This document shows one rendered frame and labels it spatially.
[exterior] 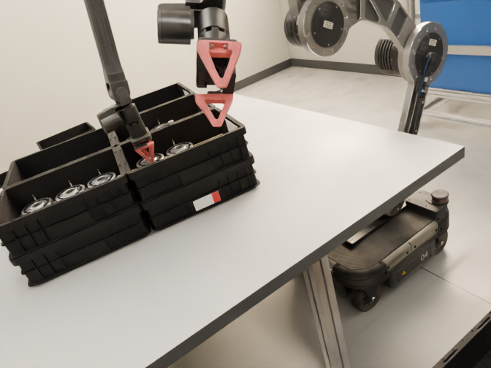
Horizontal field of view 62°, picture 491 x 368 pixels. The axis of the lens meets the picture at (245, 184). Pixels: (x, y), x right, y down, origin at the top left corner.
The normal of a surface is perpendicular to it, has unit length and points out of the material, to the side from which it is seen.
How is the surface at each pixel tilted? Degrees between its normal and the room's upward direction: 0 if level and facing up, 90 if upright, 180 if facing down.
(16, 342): 0
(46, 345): 0
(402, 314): 0
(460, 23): 90
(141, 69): 90
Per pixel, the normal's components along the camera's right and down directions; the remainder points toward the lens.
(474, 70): -0.81, 0.45
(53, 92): 0.53, 0.29
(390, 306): -0.25, -0.84
